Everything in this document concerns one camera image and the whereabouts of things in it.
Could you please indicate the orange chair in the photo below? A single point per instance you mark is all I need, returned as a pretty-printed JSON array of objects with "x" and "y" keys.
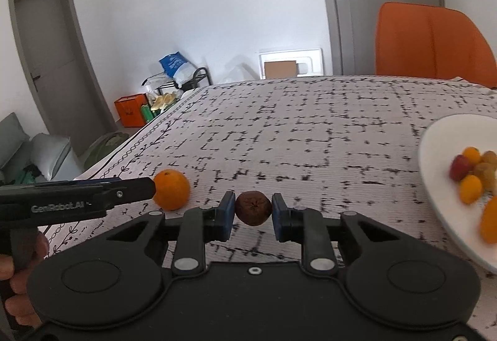
[{"x": 414, "y": 40}]

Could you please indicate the orange cardboard box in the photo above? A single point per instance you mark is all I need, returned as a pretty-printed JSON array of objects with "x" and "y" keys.
[{"x": 129, "y": 110}]

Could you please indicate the brown-yellow small fruit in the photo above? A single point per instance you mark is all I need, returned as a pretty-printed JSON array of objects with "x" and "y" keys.
[{"x": 487, "y": 174}]

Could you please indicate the black metal rack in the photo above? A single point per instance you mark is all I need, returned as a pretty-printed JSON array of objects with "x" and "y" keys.
[{"x": 161, "y": 84}]

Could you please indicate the large orange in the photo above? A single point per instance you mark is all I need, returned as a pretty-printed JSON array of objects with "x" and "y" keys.
[
  {"x": 172, "y": 190},
  {"x": 488, "y": 223}
]

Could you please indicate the large orange front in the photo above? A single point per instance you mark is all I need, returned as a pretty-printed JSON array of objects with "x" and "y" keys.
[{"x": 488, "y": 223}]

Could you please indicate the person's left hand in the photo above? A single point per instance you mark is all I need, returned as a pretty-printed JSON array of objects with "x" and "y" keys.
[{"x": 18, "y": 306}]

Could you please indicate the large orange top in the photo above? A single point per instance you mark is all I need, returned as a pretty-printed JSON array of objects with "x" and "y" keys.
[{"x": 172, "y": 190}]

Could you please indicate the brown-yellow fruit alone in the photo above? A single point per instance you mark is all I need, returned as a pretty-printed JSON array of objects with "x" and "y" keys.
[{"x": 489, "y": 157}]

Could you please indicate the white patterned tablecloth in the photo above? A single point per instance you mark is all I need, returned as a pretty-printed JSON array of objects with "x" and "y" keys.
[{"x": 329, "y": 143}]

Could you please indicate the white ceramic plate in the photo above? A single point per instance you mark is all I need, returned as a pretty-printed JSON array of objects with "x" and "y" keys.
[{"x": 440, "y": 143}]

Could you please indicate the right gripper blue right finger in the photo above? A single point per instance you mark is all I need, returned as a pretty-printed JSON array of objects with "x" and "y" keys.
[{"x": 280, "y": 217}]

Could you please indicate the grey sofa cushions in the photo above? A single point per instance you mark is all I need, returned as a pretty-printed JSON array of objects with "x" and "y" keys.
[{"x": 37, "y": 159}]

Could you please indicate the white foam packaging board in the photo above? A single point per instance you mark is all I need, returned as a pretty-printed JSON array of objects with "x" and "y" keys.
[{"x": 284, "y": 64}]

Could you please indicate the grey side door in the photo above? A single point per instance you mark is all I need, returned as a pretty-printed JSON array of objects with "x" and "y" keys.
[{"x": 58, "y": 70}]

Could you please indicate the dark red round fruit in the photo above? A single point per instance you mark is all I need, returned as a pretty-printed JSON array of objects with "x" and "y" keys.
[{"x": 253, "y": 208}]

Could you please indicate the small red apple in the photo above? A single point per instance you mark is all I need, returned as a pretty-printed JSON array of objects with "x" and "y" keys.
[{"x": 460, "y": 168}]

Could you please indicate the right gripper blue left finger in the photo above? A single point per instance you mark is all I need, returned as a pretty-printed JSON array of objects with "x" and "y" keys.
[{"x": 224, "y": 215}]

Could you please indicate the small mandarin orange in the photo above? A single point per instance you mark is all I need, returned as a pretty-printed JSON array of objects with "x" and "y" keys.
[{"x": 472, "y": 154}]

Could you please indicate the blue white plastic bag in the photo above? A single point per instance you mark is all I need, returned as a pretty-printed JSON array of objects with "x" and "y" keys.
[{"x": 177, "y": 67}]

